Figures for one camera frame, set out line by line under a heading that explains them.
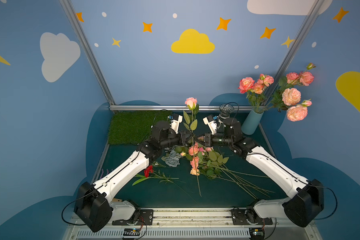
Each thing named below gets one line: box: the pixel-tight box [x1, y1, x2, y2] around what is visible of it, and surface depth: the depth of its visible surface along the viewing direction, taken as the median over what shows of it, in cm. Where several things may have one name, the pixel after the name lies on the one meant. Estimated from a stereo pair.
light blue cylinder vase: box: [241, 107, 264, 135], surface depth 101 cm
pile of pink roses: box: [188, 142, 275, 199], surface depth 90 cm
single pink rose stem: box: [237, 77, 255, 109], surface depth 78 cm
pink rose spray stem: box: [270, 62, 317, 106], surface depth 76 cm
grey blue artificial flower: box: [161, 147, 181, 168], surface depth 93 cm
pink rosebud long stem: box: [183, 97, 202, 197], surface depth 72 cm
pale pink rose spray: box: [267, 88, 313, 122], surface depth 65 cm
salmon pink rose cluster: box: [253, 73, 275, 109], surface depth 80 cm
